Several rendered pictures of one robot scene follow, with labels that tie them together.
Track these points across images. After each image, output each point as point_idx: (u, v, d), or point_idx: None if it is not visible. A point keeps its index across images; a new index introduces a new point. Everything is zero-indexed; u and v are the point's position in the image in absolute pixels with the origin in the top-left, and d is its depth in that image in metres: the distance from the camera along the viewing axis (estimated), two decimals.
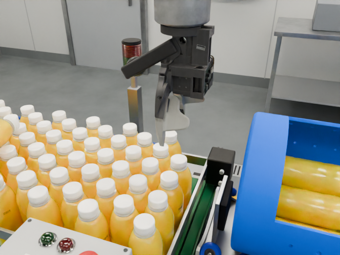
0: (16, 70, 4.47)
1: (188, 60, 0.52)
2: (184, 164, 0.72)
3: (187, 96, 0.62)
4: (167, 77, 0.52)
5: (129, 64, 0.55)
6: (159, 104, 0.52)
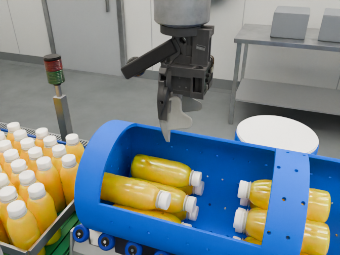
0: (0, 73, 4.63)
1: (188, 60, 0.52)
2: (71, 162, 0.88)
3: (184, 103, 0.61)
4: (167, 77, 0.52)
5: (129, 65, 0.55)
6: (161, 108, 0.54)
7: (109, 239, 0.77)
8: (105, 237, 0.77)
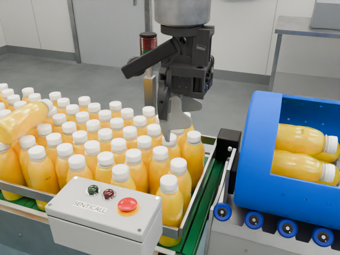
0: (23, 67, 4.59)
1: (188, 60, 0.52)
2: (199, 138, 0.83)
3: (185, 103, 0.61)
4: (167, 77, 0.52)
5: (129, 64, 0.55)
6: (161, 108, 0.54)
7: (257, 216, 0.72)
8: (253, 215, 0.73)
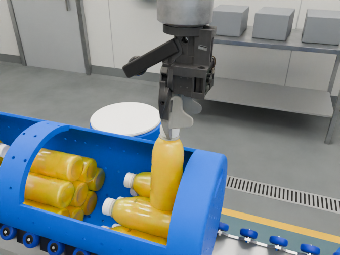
0: None
1: (189, 60, 0.52)
2: None
3: (184, 105, 0.61)
4: (168, 77, 0.52)
5: (130, 63, 0.55)
6: (162, 108, 0.54)
7: None
8: None
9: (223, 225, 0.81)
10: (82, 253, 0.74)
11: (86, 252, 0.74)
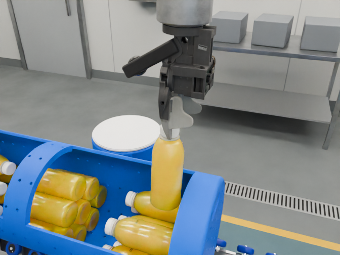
0: None
1: (189, 60, 0.52)
2: None
3: (184, 105, 0.61)
4: (168, 77, 0.52)
5: (130, 63, 0.55)
6: (162, 108, 0.54)
7: None
8: None
9: (221, 242, 0.84)
10: None
11: None
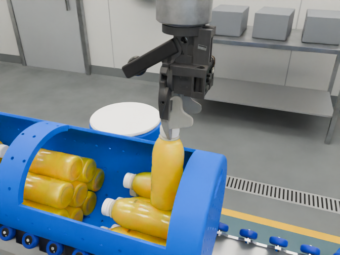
0: None
1: (189, 60, 0.52)
2: None
3: (184, 105, 0.61)
4: (168, 77, 0.52)
5: (130, 64, 0.55)
6: (162, 108, 0.54)
7: None
8: None
9: (223, 226, 0.81)
10: (82, 254, 0.74)
11: (85, 253, 0.74)
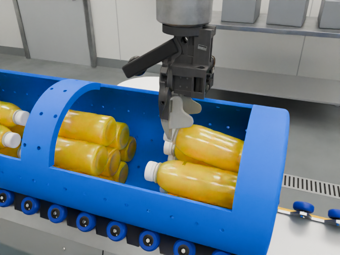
0: None
1: (189, 60, 0.52)
2: None
3: (184, 105, 0.61)
4: (168, 77, 0.52)
5: (130, 63, 0.55)
6: (162, 108, 0.54)
7: None
8: None
9: None
10: (118, 227, 0.65)
11: (122, 226, 0.65)
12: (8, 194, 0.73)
